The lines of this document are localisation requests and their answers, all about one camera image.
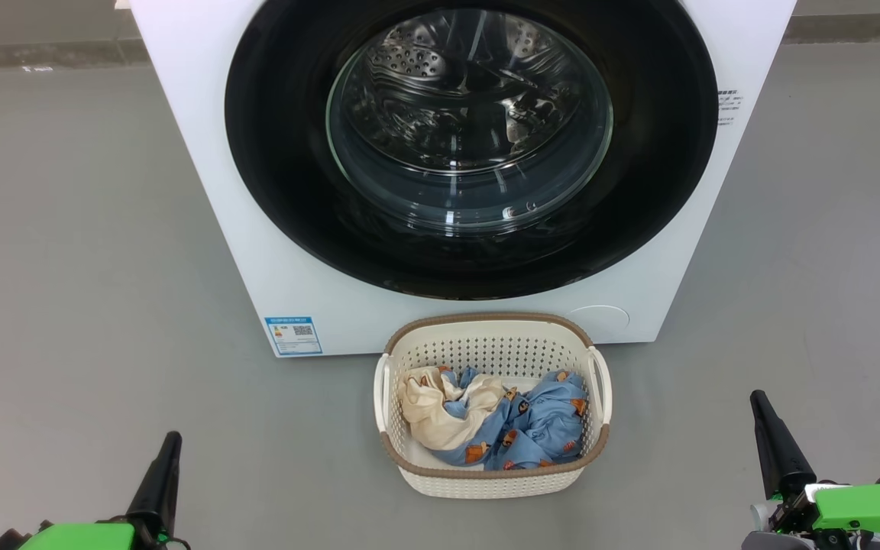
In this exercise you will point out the round black glass washer door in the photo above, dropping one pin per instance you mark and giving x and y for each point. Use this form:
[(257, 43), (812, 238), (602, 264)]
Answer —
[(279, 153)]

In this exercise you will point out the blue energy label sticker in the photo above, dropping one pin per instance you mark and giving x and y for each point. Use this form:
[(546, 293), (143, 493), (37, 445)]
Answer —
[(293, 336)]

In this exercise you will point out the cream perforated laundry basket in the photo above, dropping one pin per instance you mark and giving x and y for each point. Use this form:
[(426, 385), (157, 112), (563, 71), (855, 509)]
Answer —
[(486, 344)]

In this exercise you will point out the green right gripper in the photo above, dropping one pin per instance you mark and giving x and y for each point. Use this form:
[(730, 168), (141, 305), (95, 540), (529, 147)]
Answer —
[(868, 512)]

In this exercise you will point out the blue bear print garment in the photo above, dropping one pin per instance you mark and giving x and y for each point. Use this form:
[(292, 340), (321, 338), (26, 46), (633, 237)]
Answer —
[(547, 428)]

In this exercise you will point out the white front-load washing machine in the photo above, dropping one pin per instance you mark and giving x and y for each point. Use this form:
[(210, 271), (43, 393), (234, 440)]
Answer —
[(195, 191)]

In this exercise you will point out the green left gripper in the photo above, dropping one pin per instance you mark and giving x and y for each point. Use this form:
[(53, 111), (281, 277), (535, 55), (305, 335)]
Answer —
[(81, 538)]

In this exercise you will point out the round white filter cover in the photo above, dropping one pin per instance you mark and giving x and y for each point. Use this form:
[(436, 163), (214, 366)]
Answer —
[(599, 325)]

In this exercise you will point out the stainless steel washing machine drum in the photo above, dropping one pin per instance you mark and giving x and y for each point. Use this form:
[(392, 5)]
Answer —
[(470, 84)]

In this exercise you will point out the cream and blue garment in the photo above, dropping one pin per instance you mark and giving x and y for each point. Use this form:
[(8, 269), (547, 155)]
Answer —
[(428, 420)]

